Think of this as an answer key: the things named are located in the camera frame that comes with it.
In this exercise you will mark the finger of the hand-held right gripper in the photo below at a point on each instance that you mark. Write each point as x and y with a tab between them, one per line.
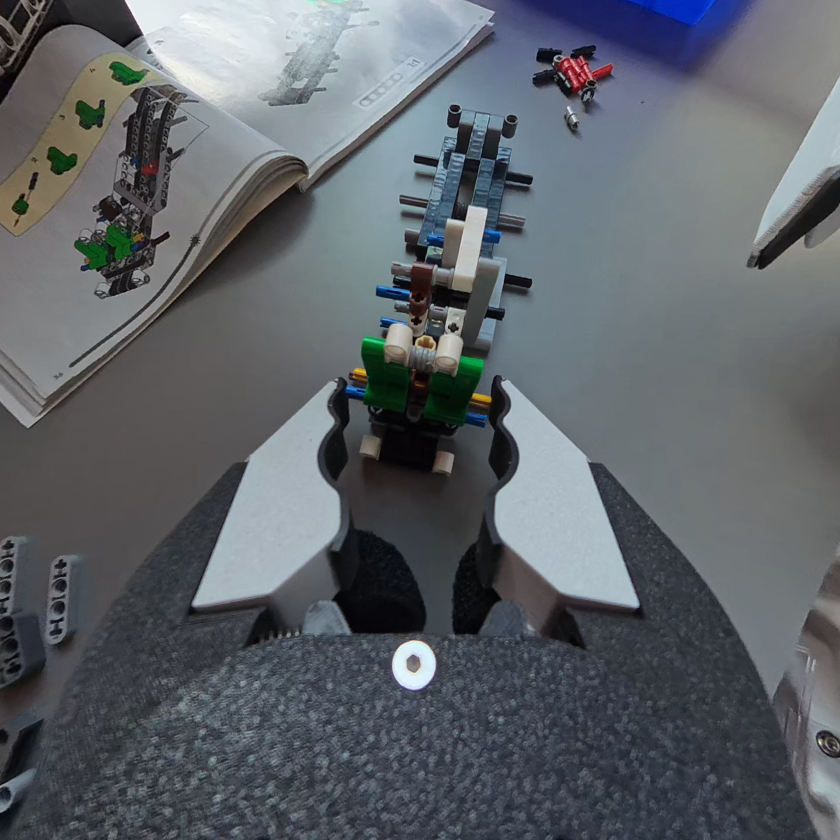
825	235
807	177

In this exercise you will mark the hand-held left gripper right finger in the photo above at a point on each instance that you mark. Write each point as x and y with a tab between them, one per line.
564	525

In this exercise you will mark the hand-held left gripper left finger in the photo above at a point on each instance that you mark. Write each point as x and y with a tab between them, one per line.
269	525

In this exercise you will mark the green lego connector piece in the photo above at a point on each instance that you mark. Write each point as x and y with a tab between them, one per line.
459	387

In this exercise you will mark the lego truck chassis model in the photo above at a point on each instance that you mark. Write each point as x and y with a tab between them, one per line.
469	249

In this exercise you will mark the small silver lego pin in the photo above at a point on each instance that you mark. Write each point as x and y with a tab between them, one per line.
571	118

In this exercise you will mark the dark grey lego beam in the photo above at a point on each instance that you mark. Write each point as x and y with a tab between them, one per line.
19	646

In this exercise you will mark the dark grey lego piece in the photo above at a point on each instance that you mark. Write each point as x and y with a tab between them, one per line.
19	735

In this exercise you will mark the open lego instruction booklet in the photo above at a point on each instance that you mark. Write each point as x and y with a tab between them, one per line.
229	170

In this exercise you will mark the grey lego connector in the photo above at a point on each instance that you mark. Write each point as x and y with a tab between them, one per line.
16	787

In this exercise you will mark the black lego set box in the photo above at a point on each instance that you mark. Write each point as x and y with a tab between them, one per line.
92	16

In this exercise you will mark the blue plastic bin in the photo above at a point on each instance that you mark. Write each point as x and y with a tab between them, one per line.
669	8

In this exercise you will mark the pile of red black pins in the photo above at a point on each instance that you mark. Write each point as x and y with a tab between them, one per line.
574	69

